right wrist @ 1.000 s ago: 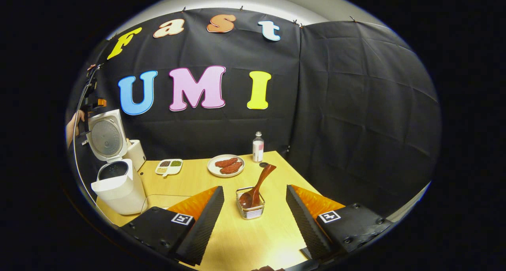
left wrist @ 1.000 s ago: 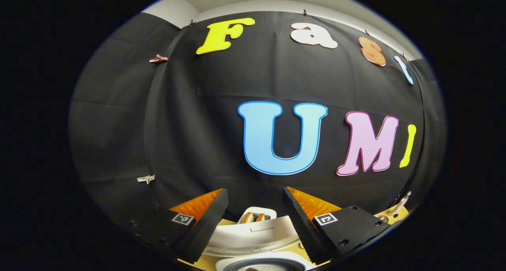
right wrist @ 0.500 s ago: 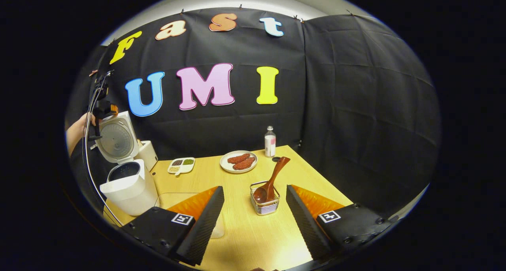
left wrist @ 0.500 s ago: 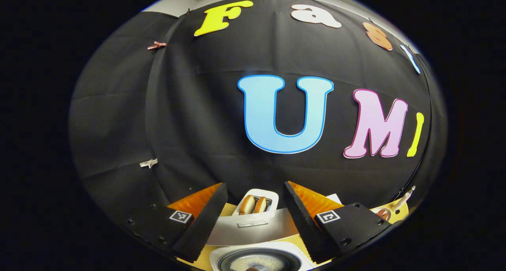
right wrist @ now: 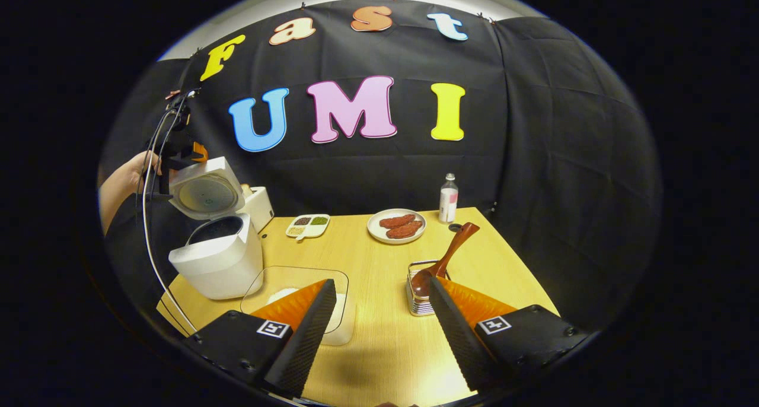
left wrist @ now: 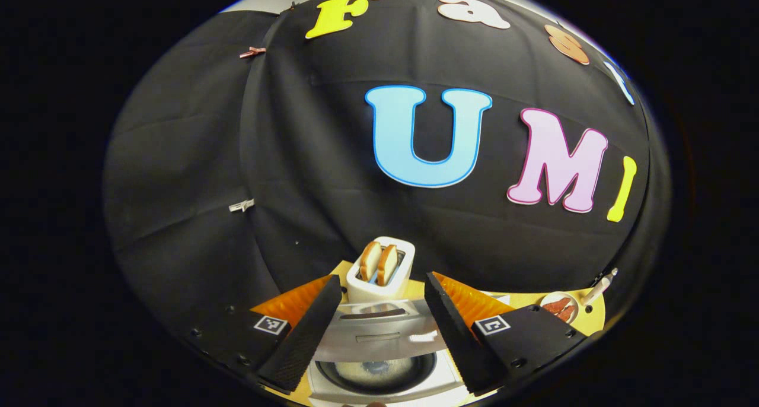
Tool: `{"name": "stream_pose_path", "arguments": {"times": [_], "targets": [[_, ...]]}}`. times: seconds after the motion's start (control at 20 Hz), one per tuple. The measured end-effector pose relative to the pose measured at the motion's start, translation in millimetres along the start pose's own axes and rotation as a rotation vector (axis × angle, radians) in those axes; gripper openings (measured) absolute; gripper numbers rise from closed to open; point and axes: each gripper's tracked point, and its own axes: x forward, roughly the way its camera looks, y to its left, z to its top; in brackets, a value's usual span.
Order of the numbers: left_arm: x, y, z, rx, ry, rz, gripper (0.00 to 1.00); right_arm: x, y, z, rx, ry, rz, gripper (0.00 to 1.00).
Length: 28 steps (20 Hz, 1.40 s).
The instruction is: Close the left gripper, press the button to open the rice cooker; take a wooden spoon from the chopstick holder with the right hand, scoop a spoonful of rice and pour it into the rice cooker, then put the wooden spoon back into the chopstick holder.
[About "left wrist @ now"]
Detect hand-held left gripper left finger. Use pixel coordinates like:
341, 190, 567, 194
184, 275, 343, 395

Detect white toaster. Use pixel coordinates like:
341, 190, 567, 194
346, 236, 416, 304

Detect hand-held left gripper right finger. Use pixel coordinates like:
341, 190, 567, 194
424, 272, 588, 396

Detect small clear bottle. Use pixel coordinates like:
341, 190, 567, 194
581, 268, 618, 307

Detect toast bread slice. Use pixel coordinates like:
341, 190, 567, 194
359, 241, 383, 282
377, 244, 399, 287

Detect white rice cooker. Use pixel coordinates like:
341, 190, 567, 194
305, 297, 469, 405

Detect white oval plate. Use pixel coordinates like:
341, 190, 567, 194
540, 292, 579, 325

